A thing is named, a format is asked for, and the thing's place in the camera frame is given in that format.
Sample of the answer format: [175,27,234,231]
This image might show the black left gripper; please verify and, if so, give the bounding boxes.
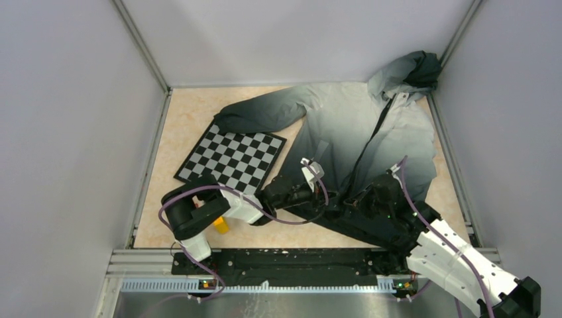
[274,180,340,212]

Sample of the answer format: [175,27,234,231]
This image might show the grey gradient hooded jacket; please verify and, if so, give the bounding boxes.
[215,51,442,246]

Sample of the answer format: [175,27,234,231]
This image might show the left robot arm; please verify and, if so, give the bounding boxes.
[158,175,336,274]

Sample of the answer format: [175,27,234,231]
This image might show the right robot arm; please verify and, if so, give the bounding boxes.
[345,171,541,317]

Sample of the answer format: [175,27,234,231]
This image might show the black white checkerboard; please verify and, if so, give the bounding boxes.
[174,121,286,195]

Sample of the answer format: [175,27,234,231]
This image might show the yellow block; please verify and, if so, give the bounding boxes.
[213,217,230,235]

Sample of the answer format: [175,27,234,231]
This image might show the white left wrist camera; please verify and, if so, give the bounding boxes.
[300,158,324,190]

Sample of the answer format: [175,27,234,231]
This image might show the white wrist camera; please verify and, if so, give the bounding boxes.
[300,158,324,190]
[390,162,403,178]

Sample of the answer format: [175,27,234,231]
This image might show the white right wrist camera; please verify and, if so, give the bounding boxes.
[390,162,403,178]

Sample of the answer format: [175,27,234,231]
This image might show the grey cable duct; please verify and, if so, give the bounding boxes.
[121,278,396,293]

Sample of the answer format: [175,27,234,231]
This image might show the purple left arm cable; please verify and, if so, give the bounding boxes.
[158,157,330,303]

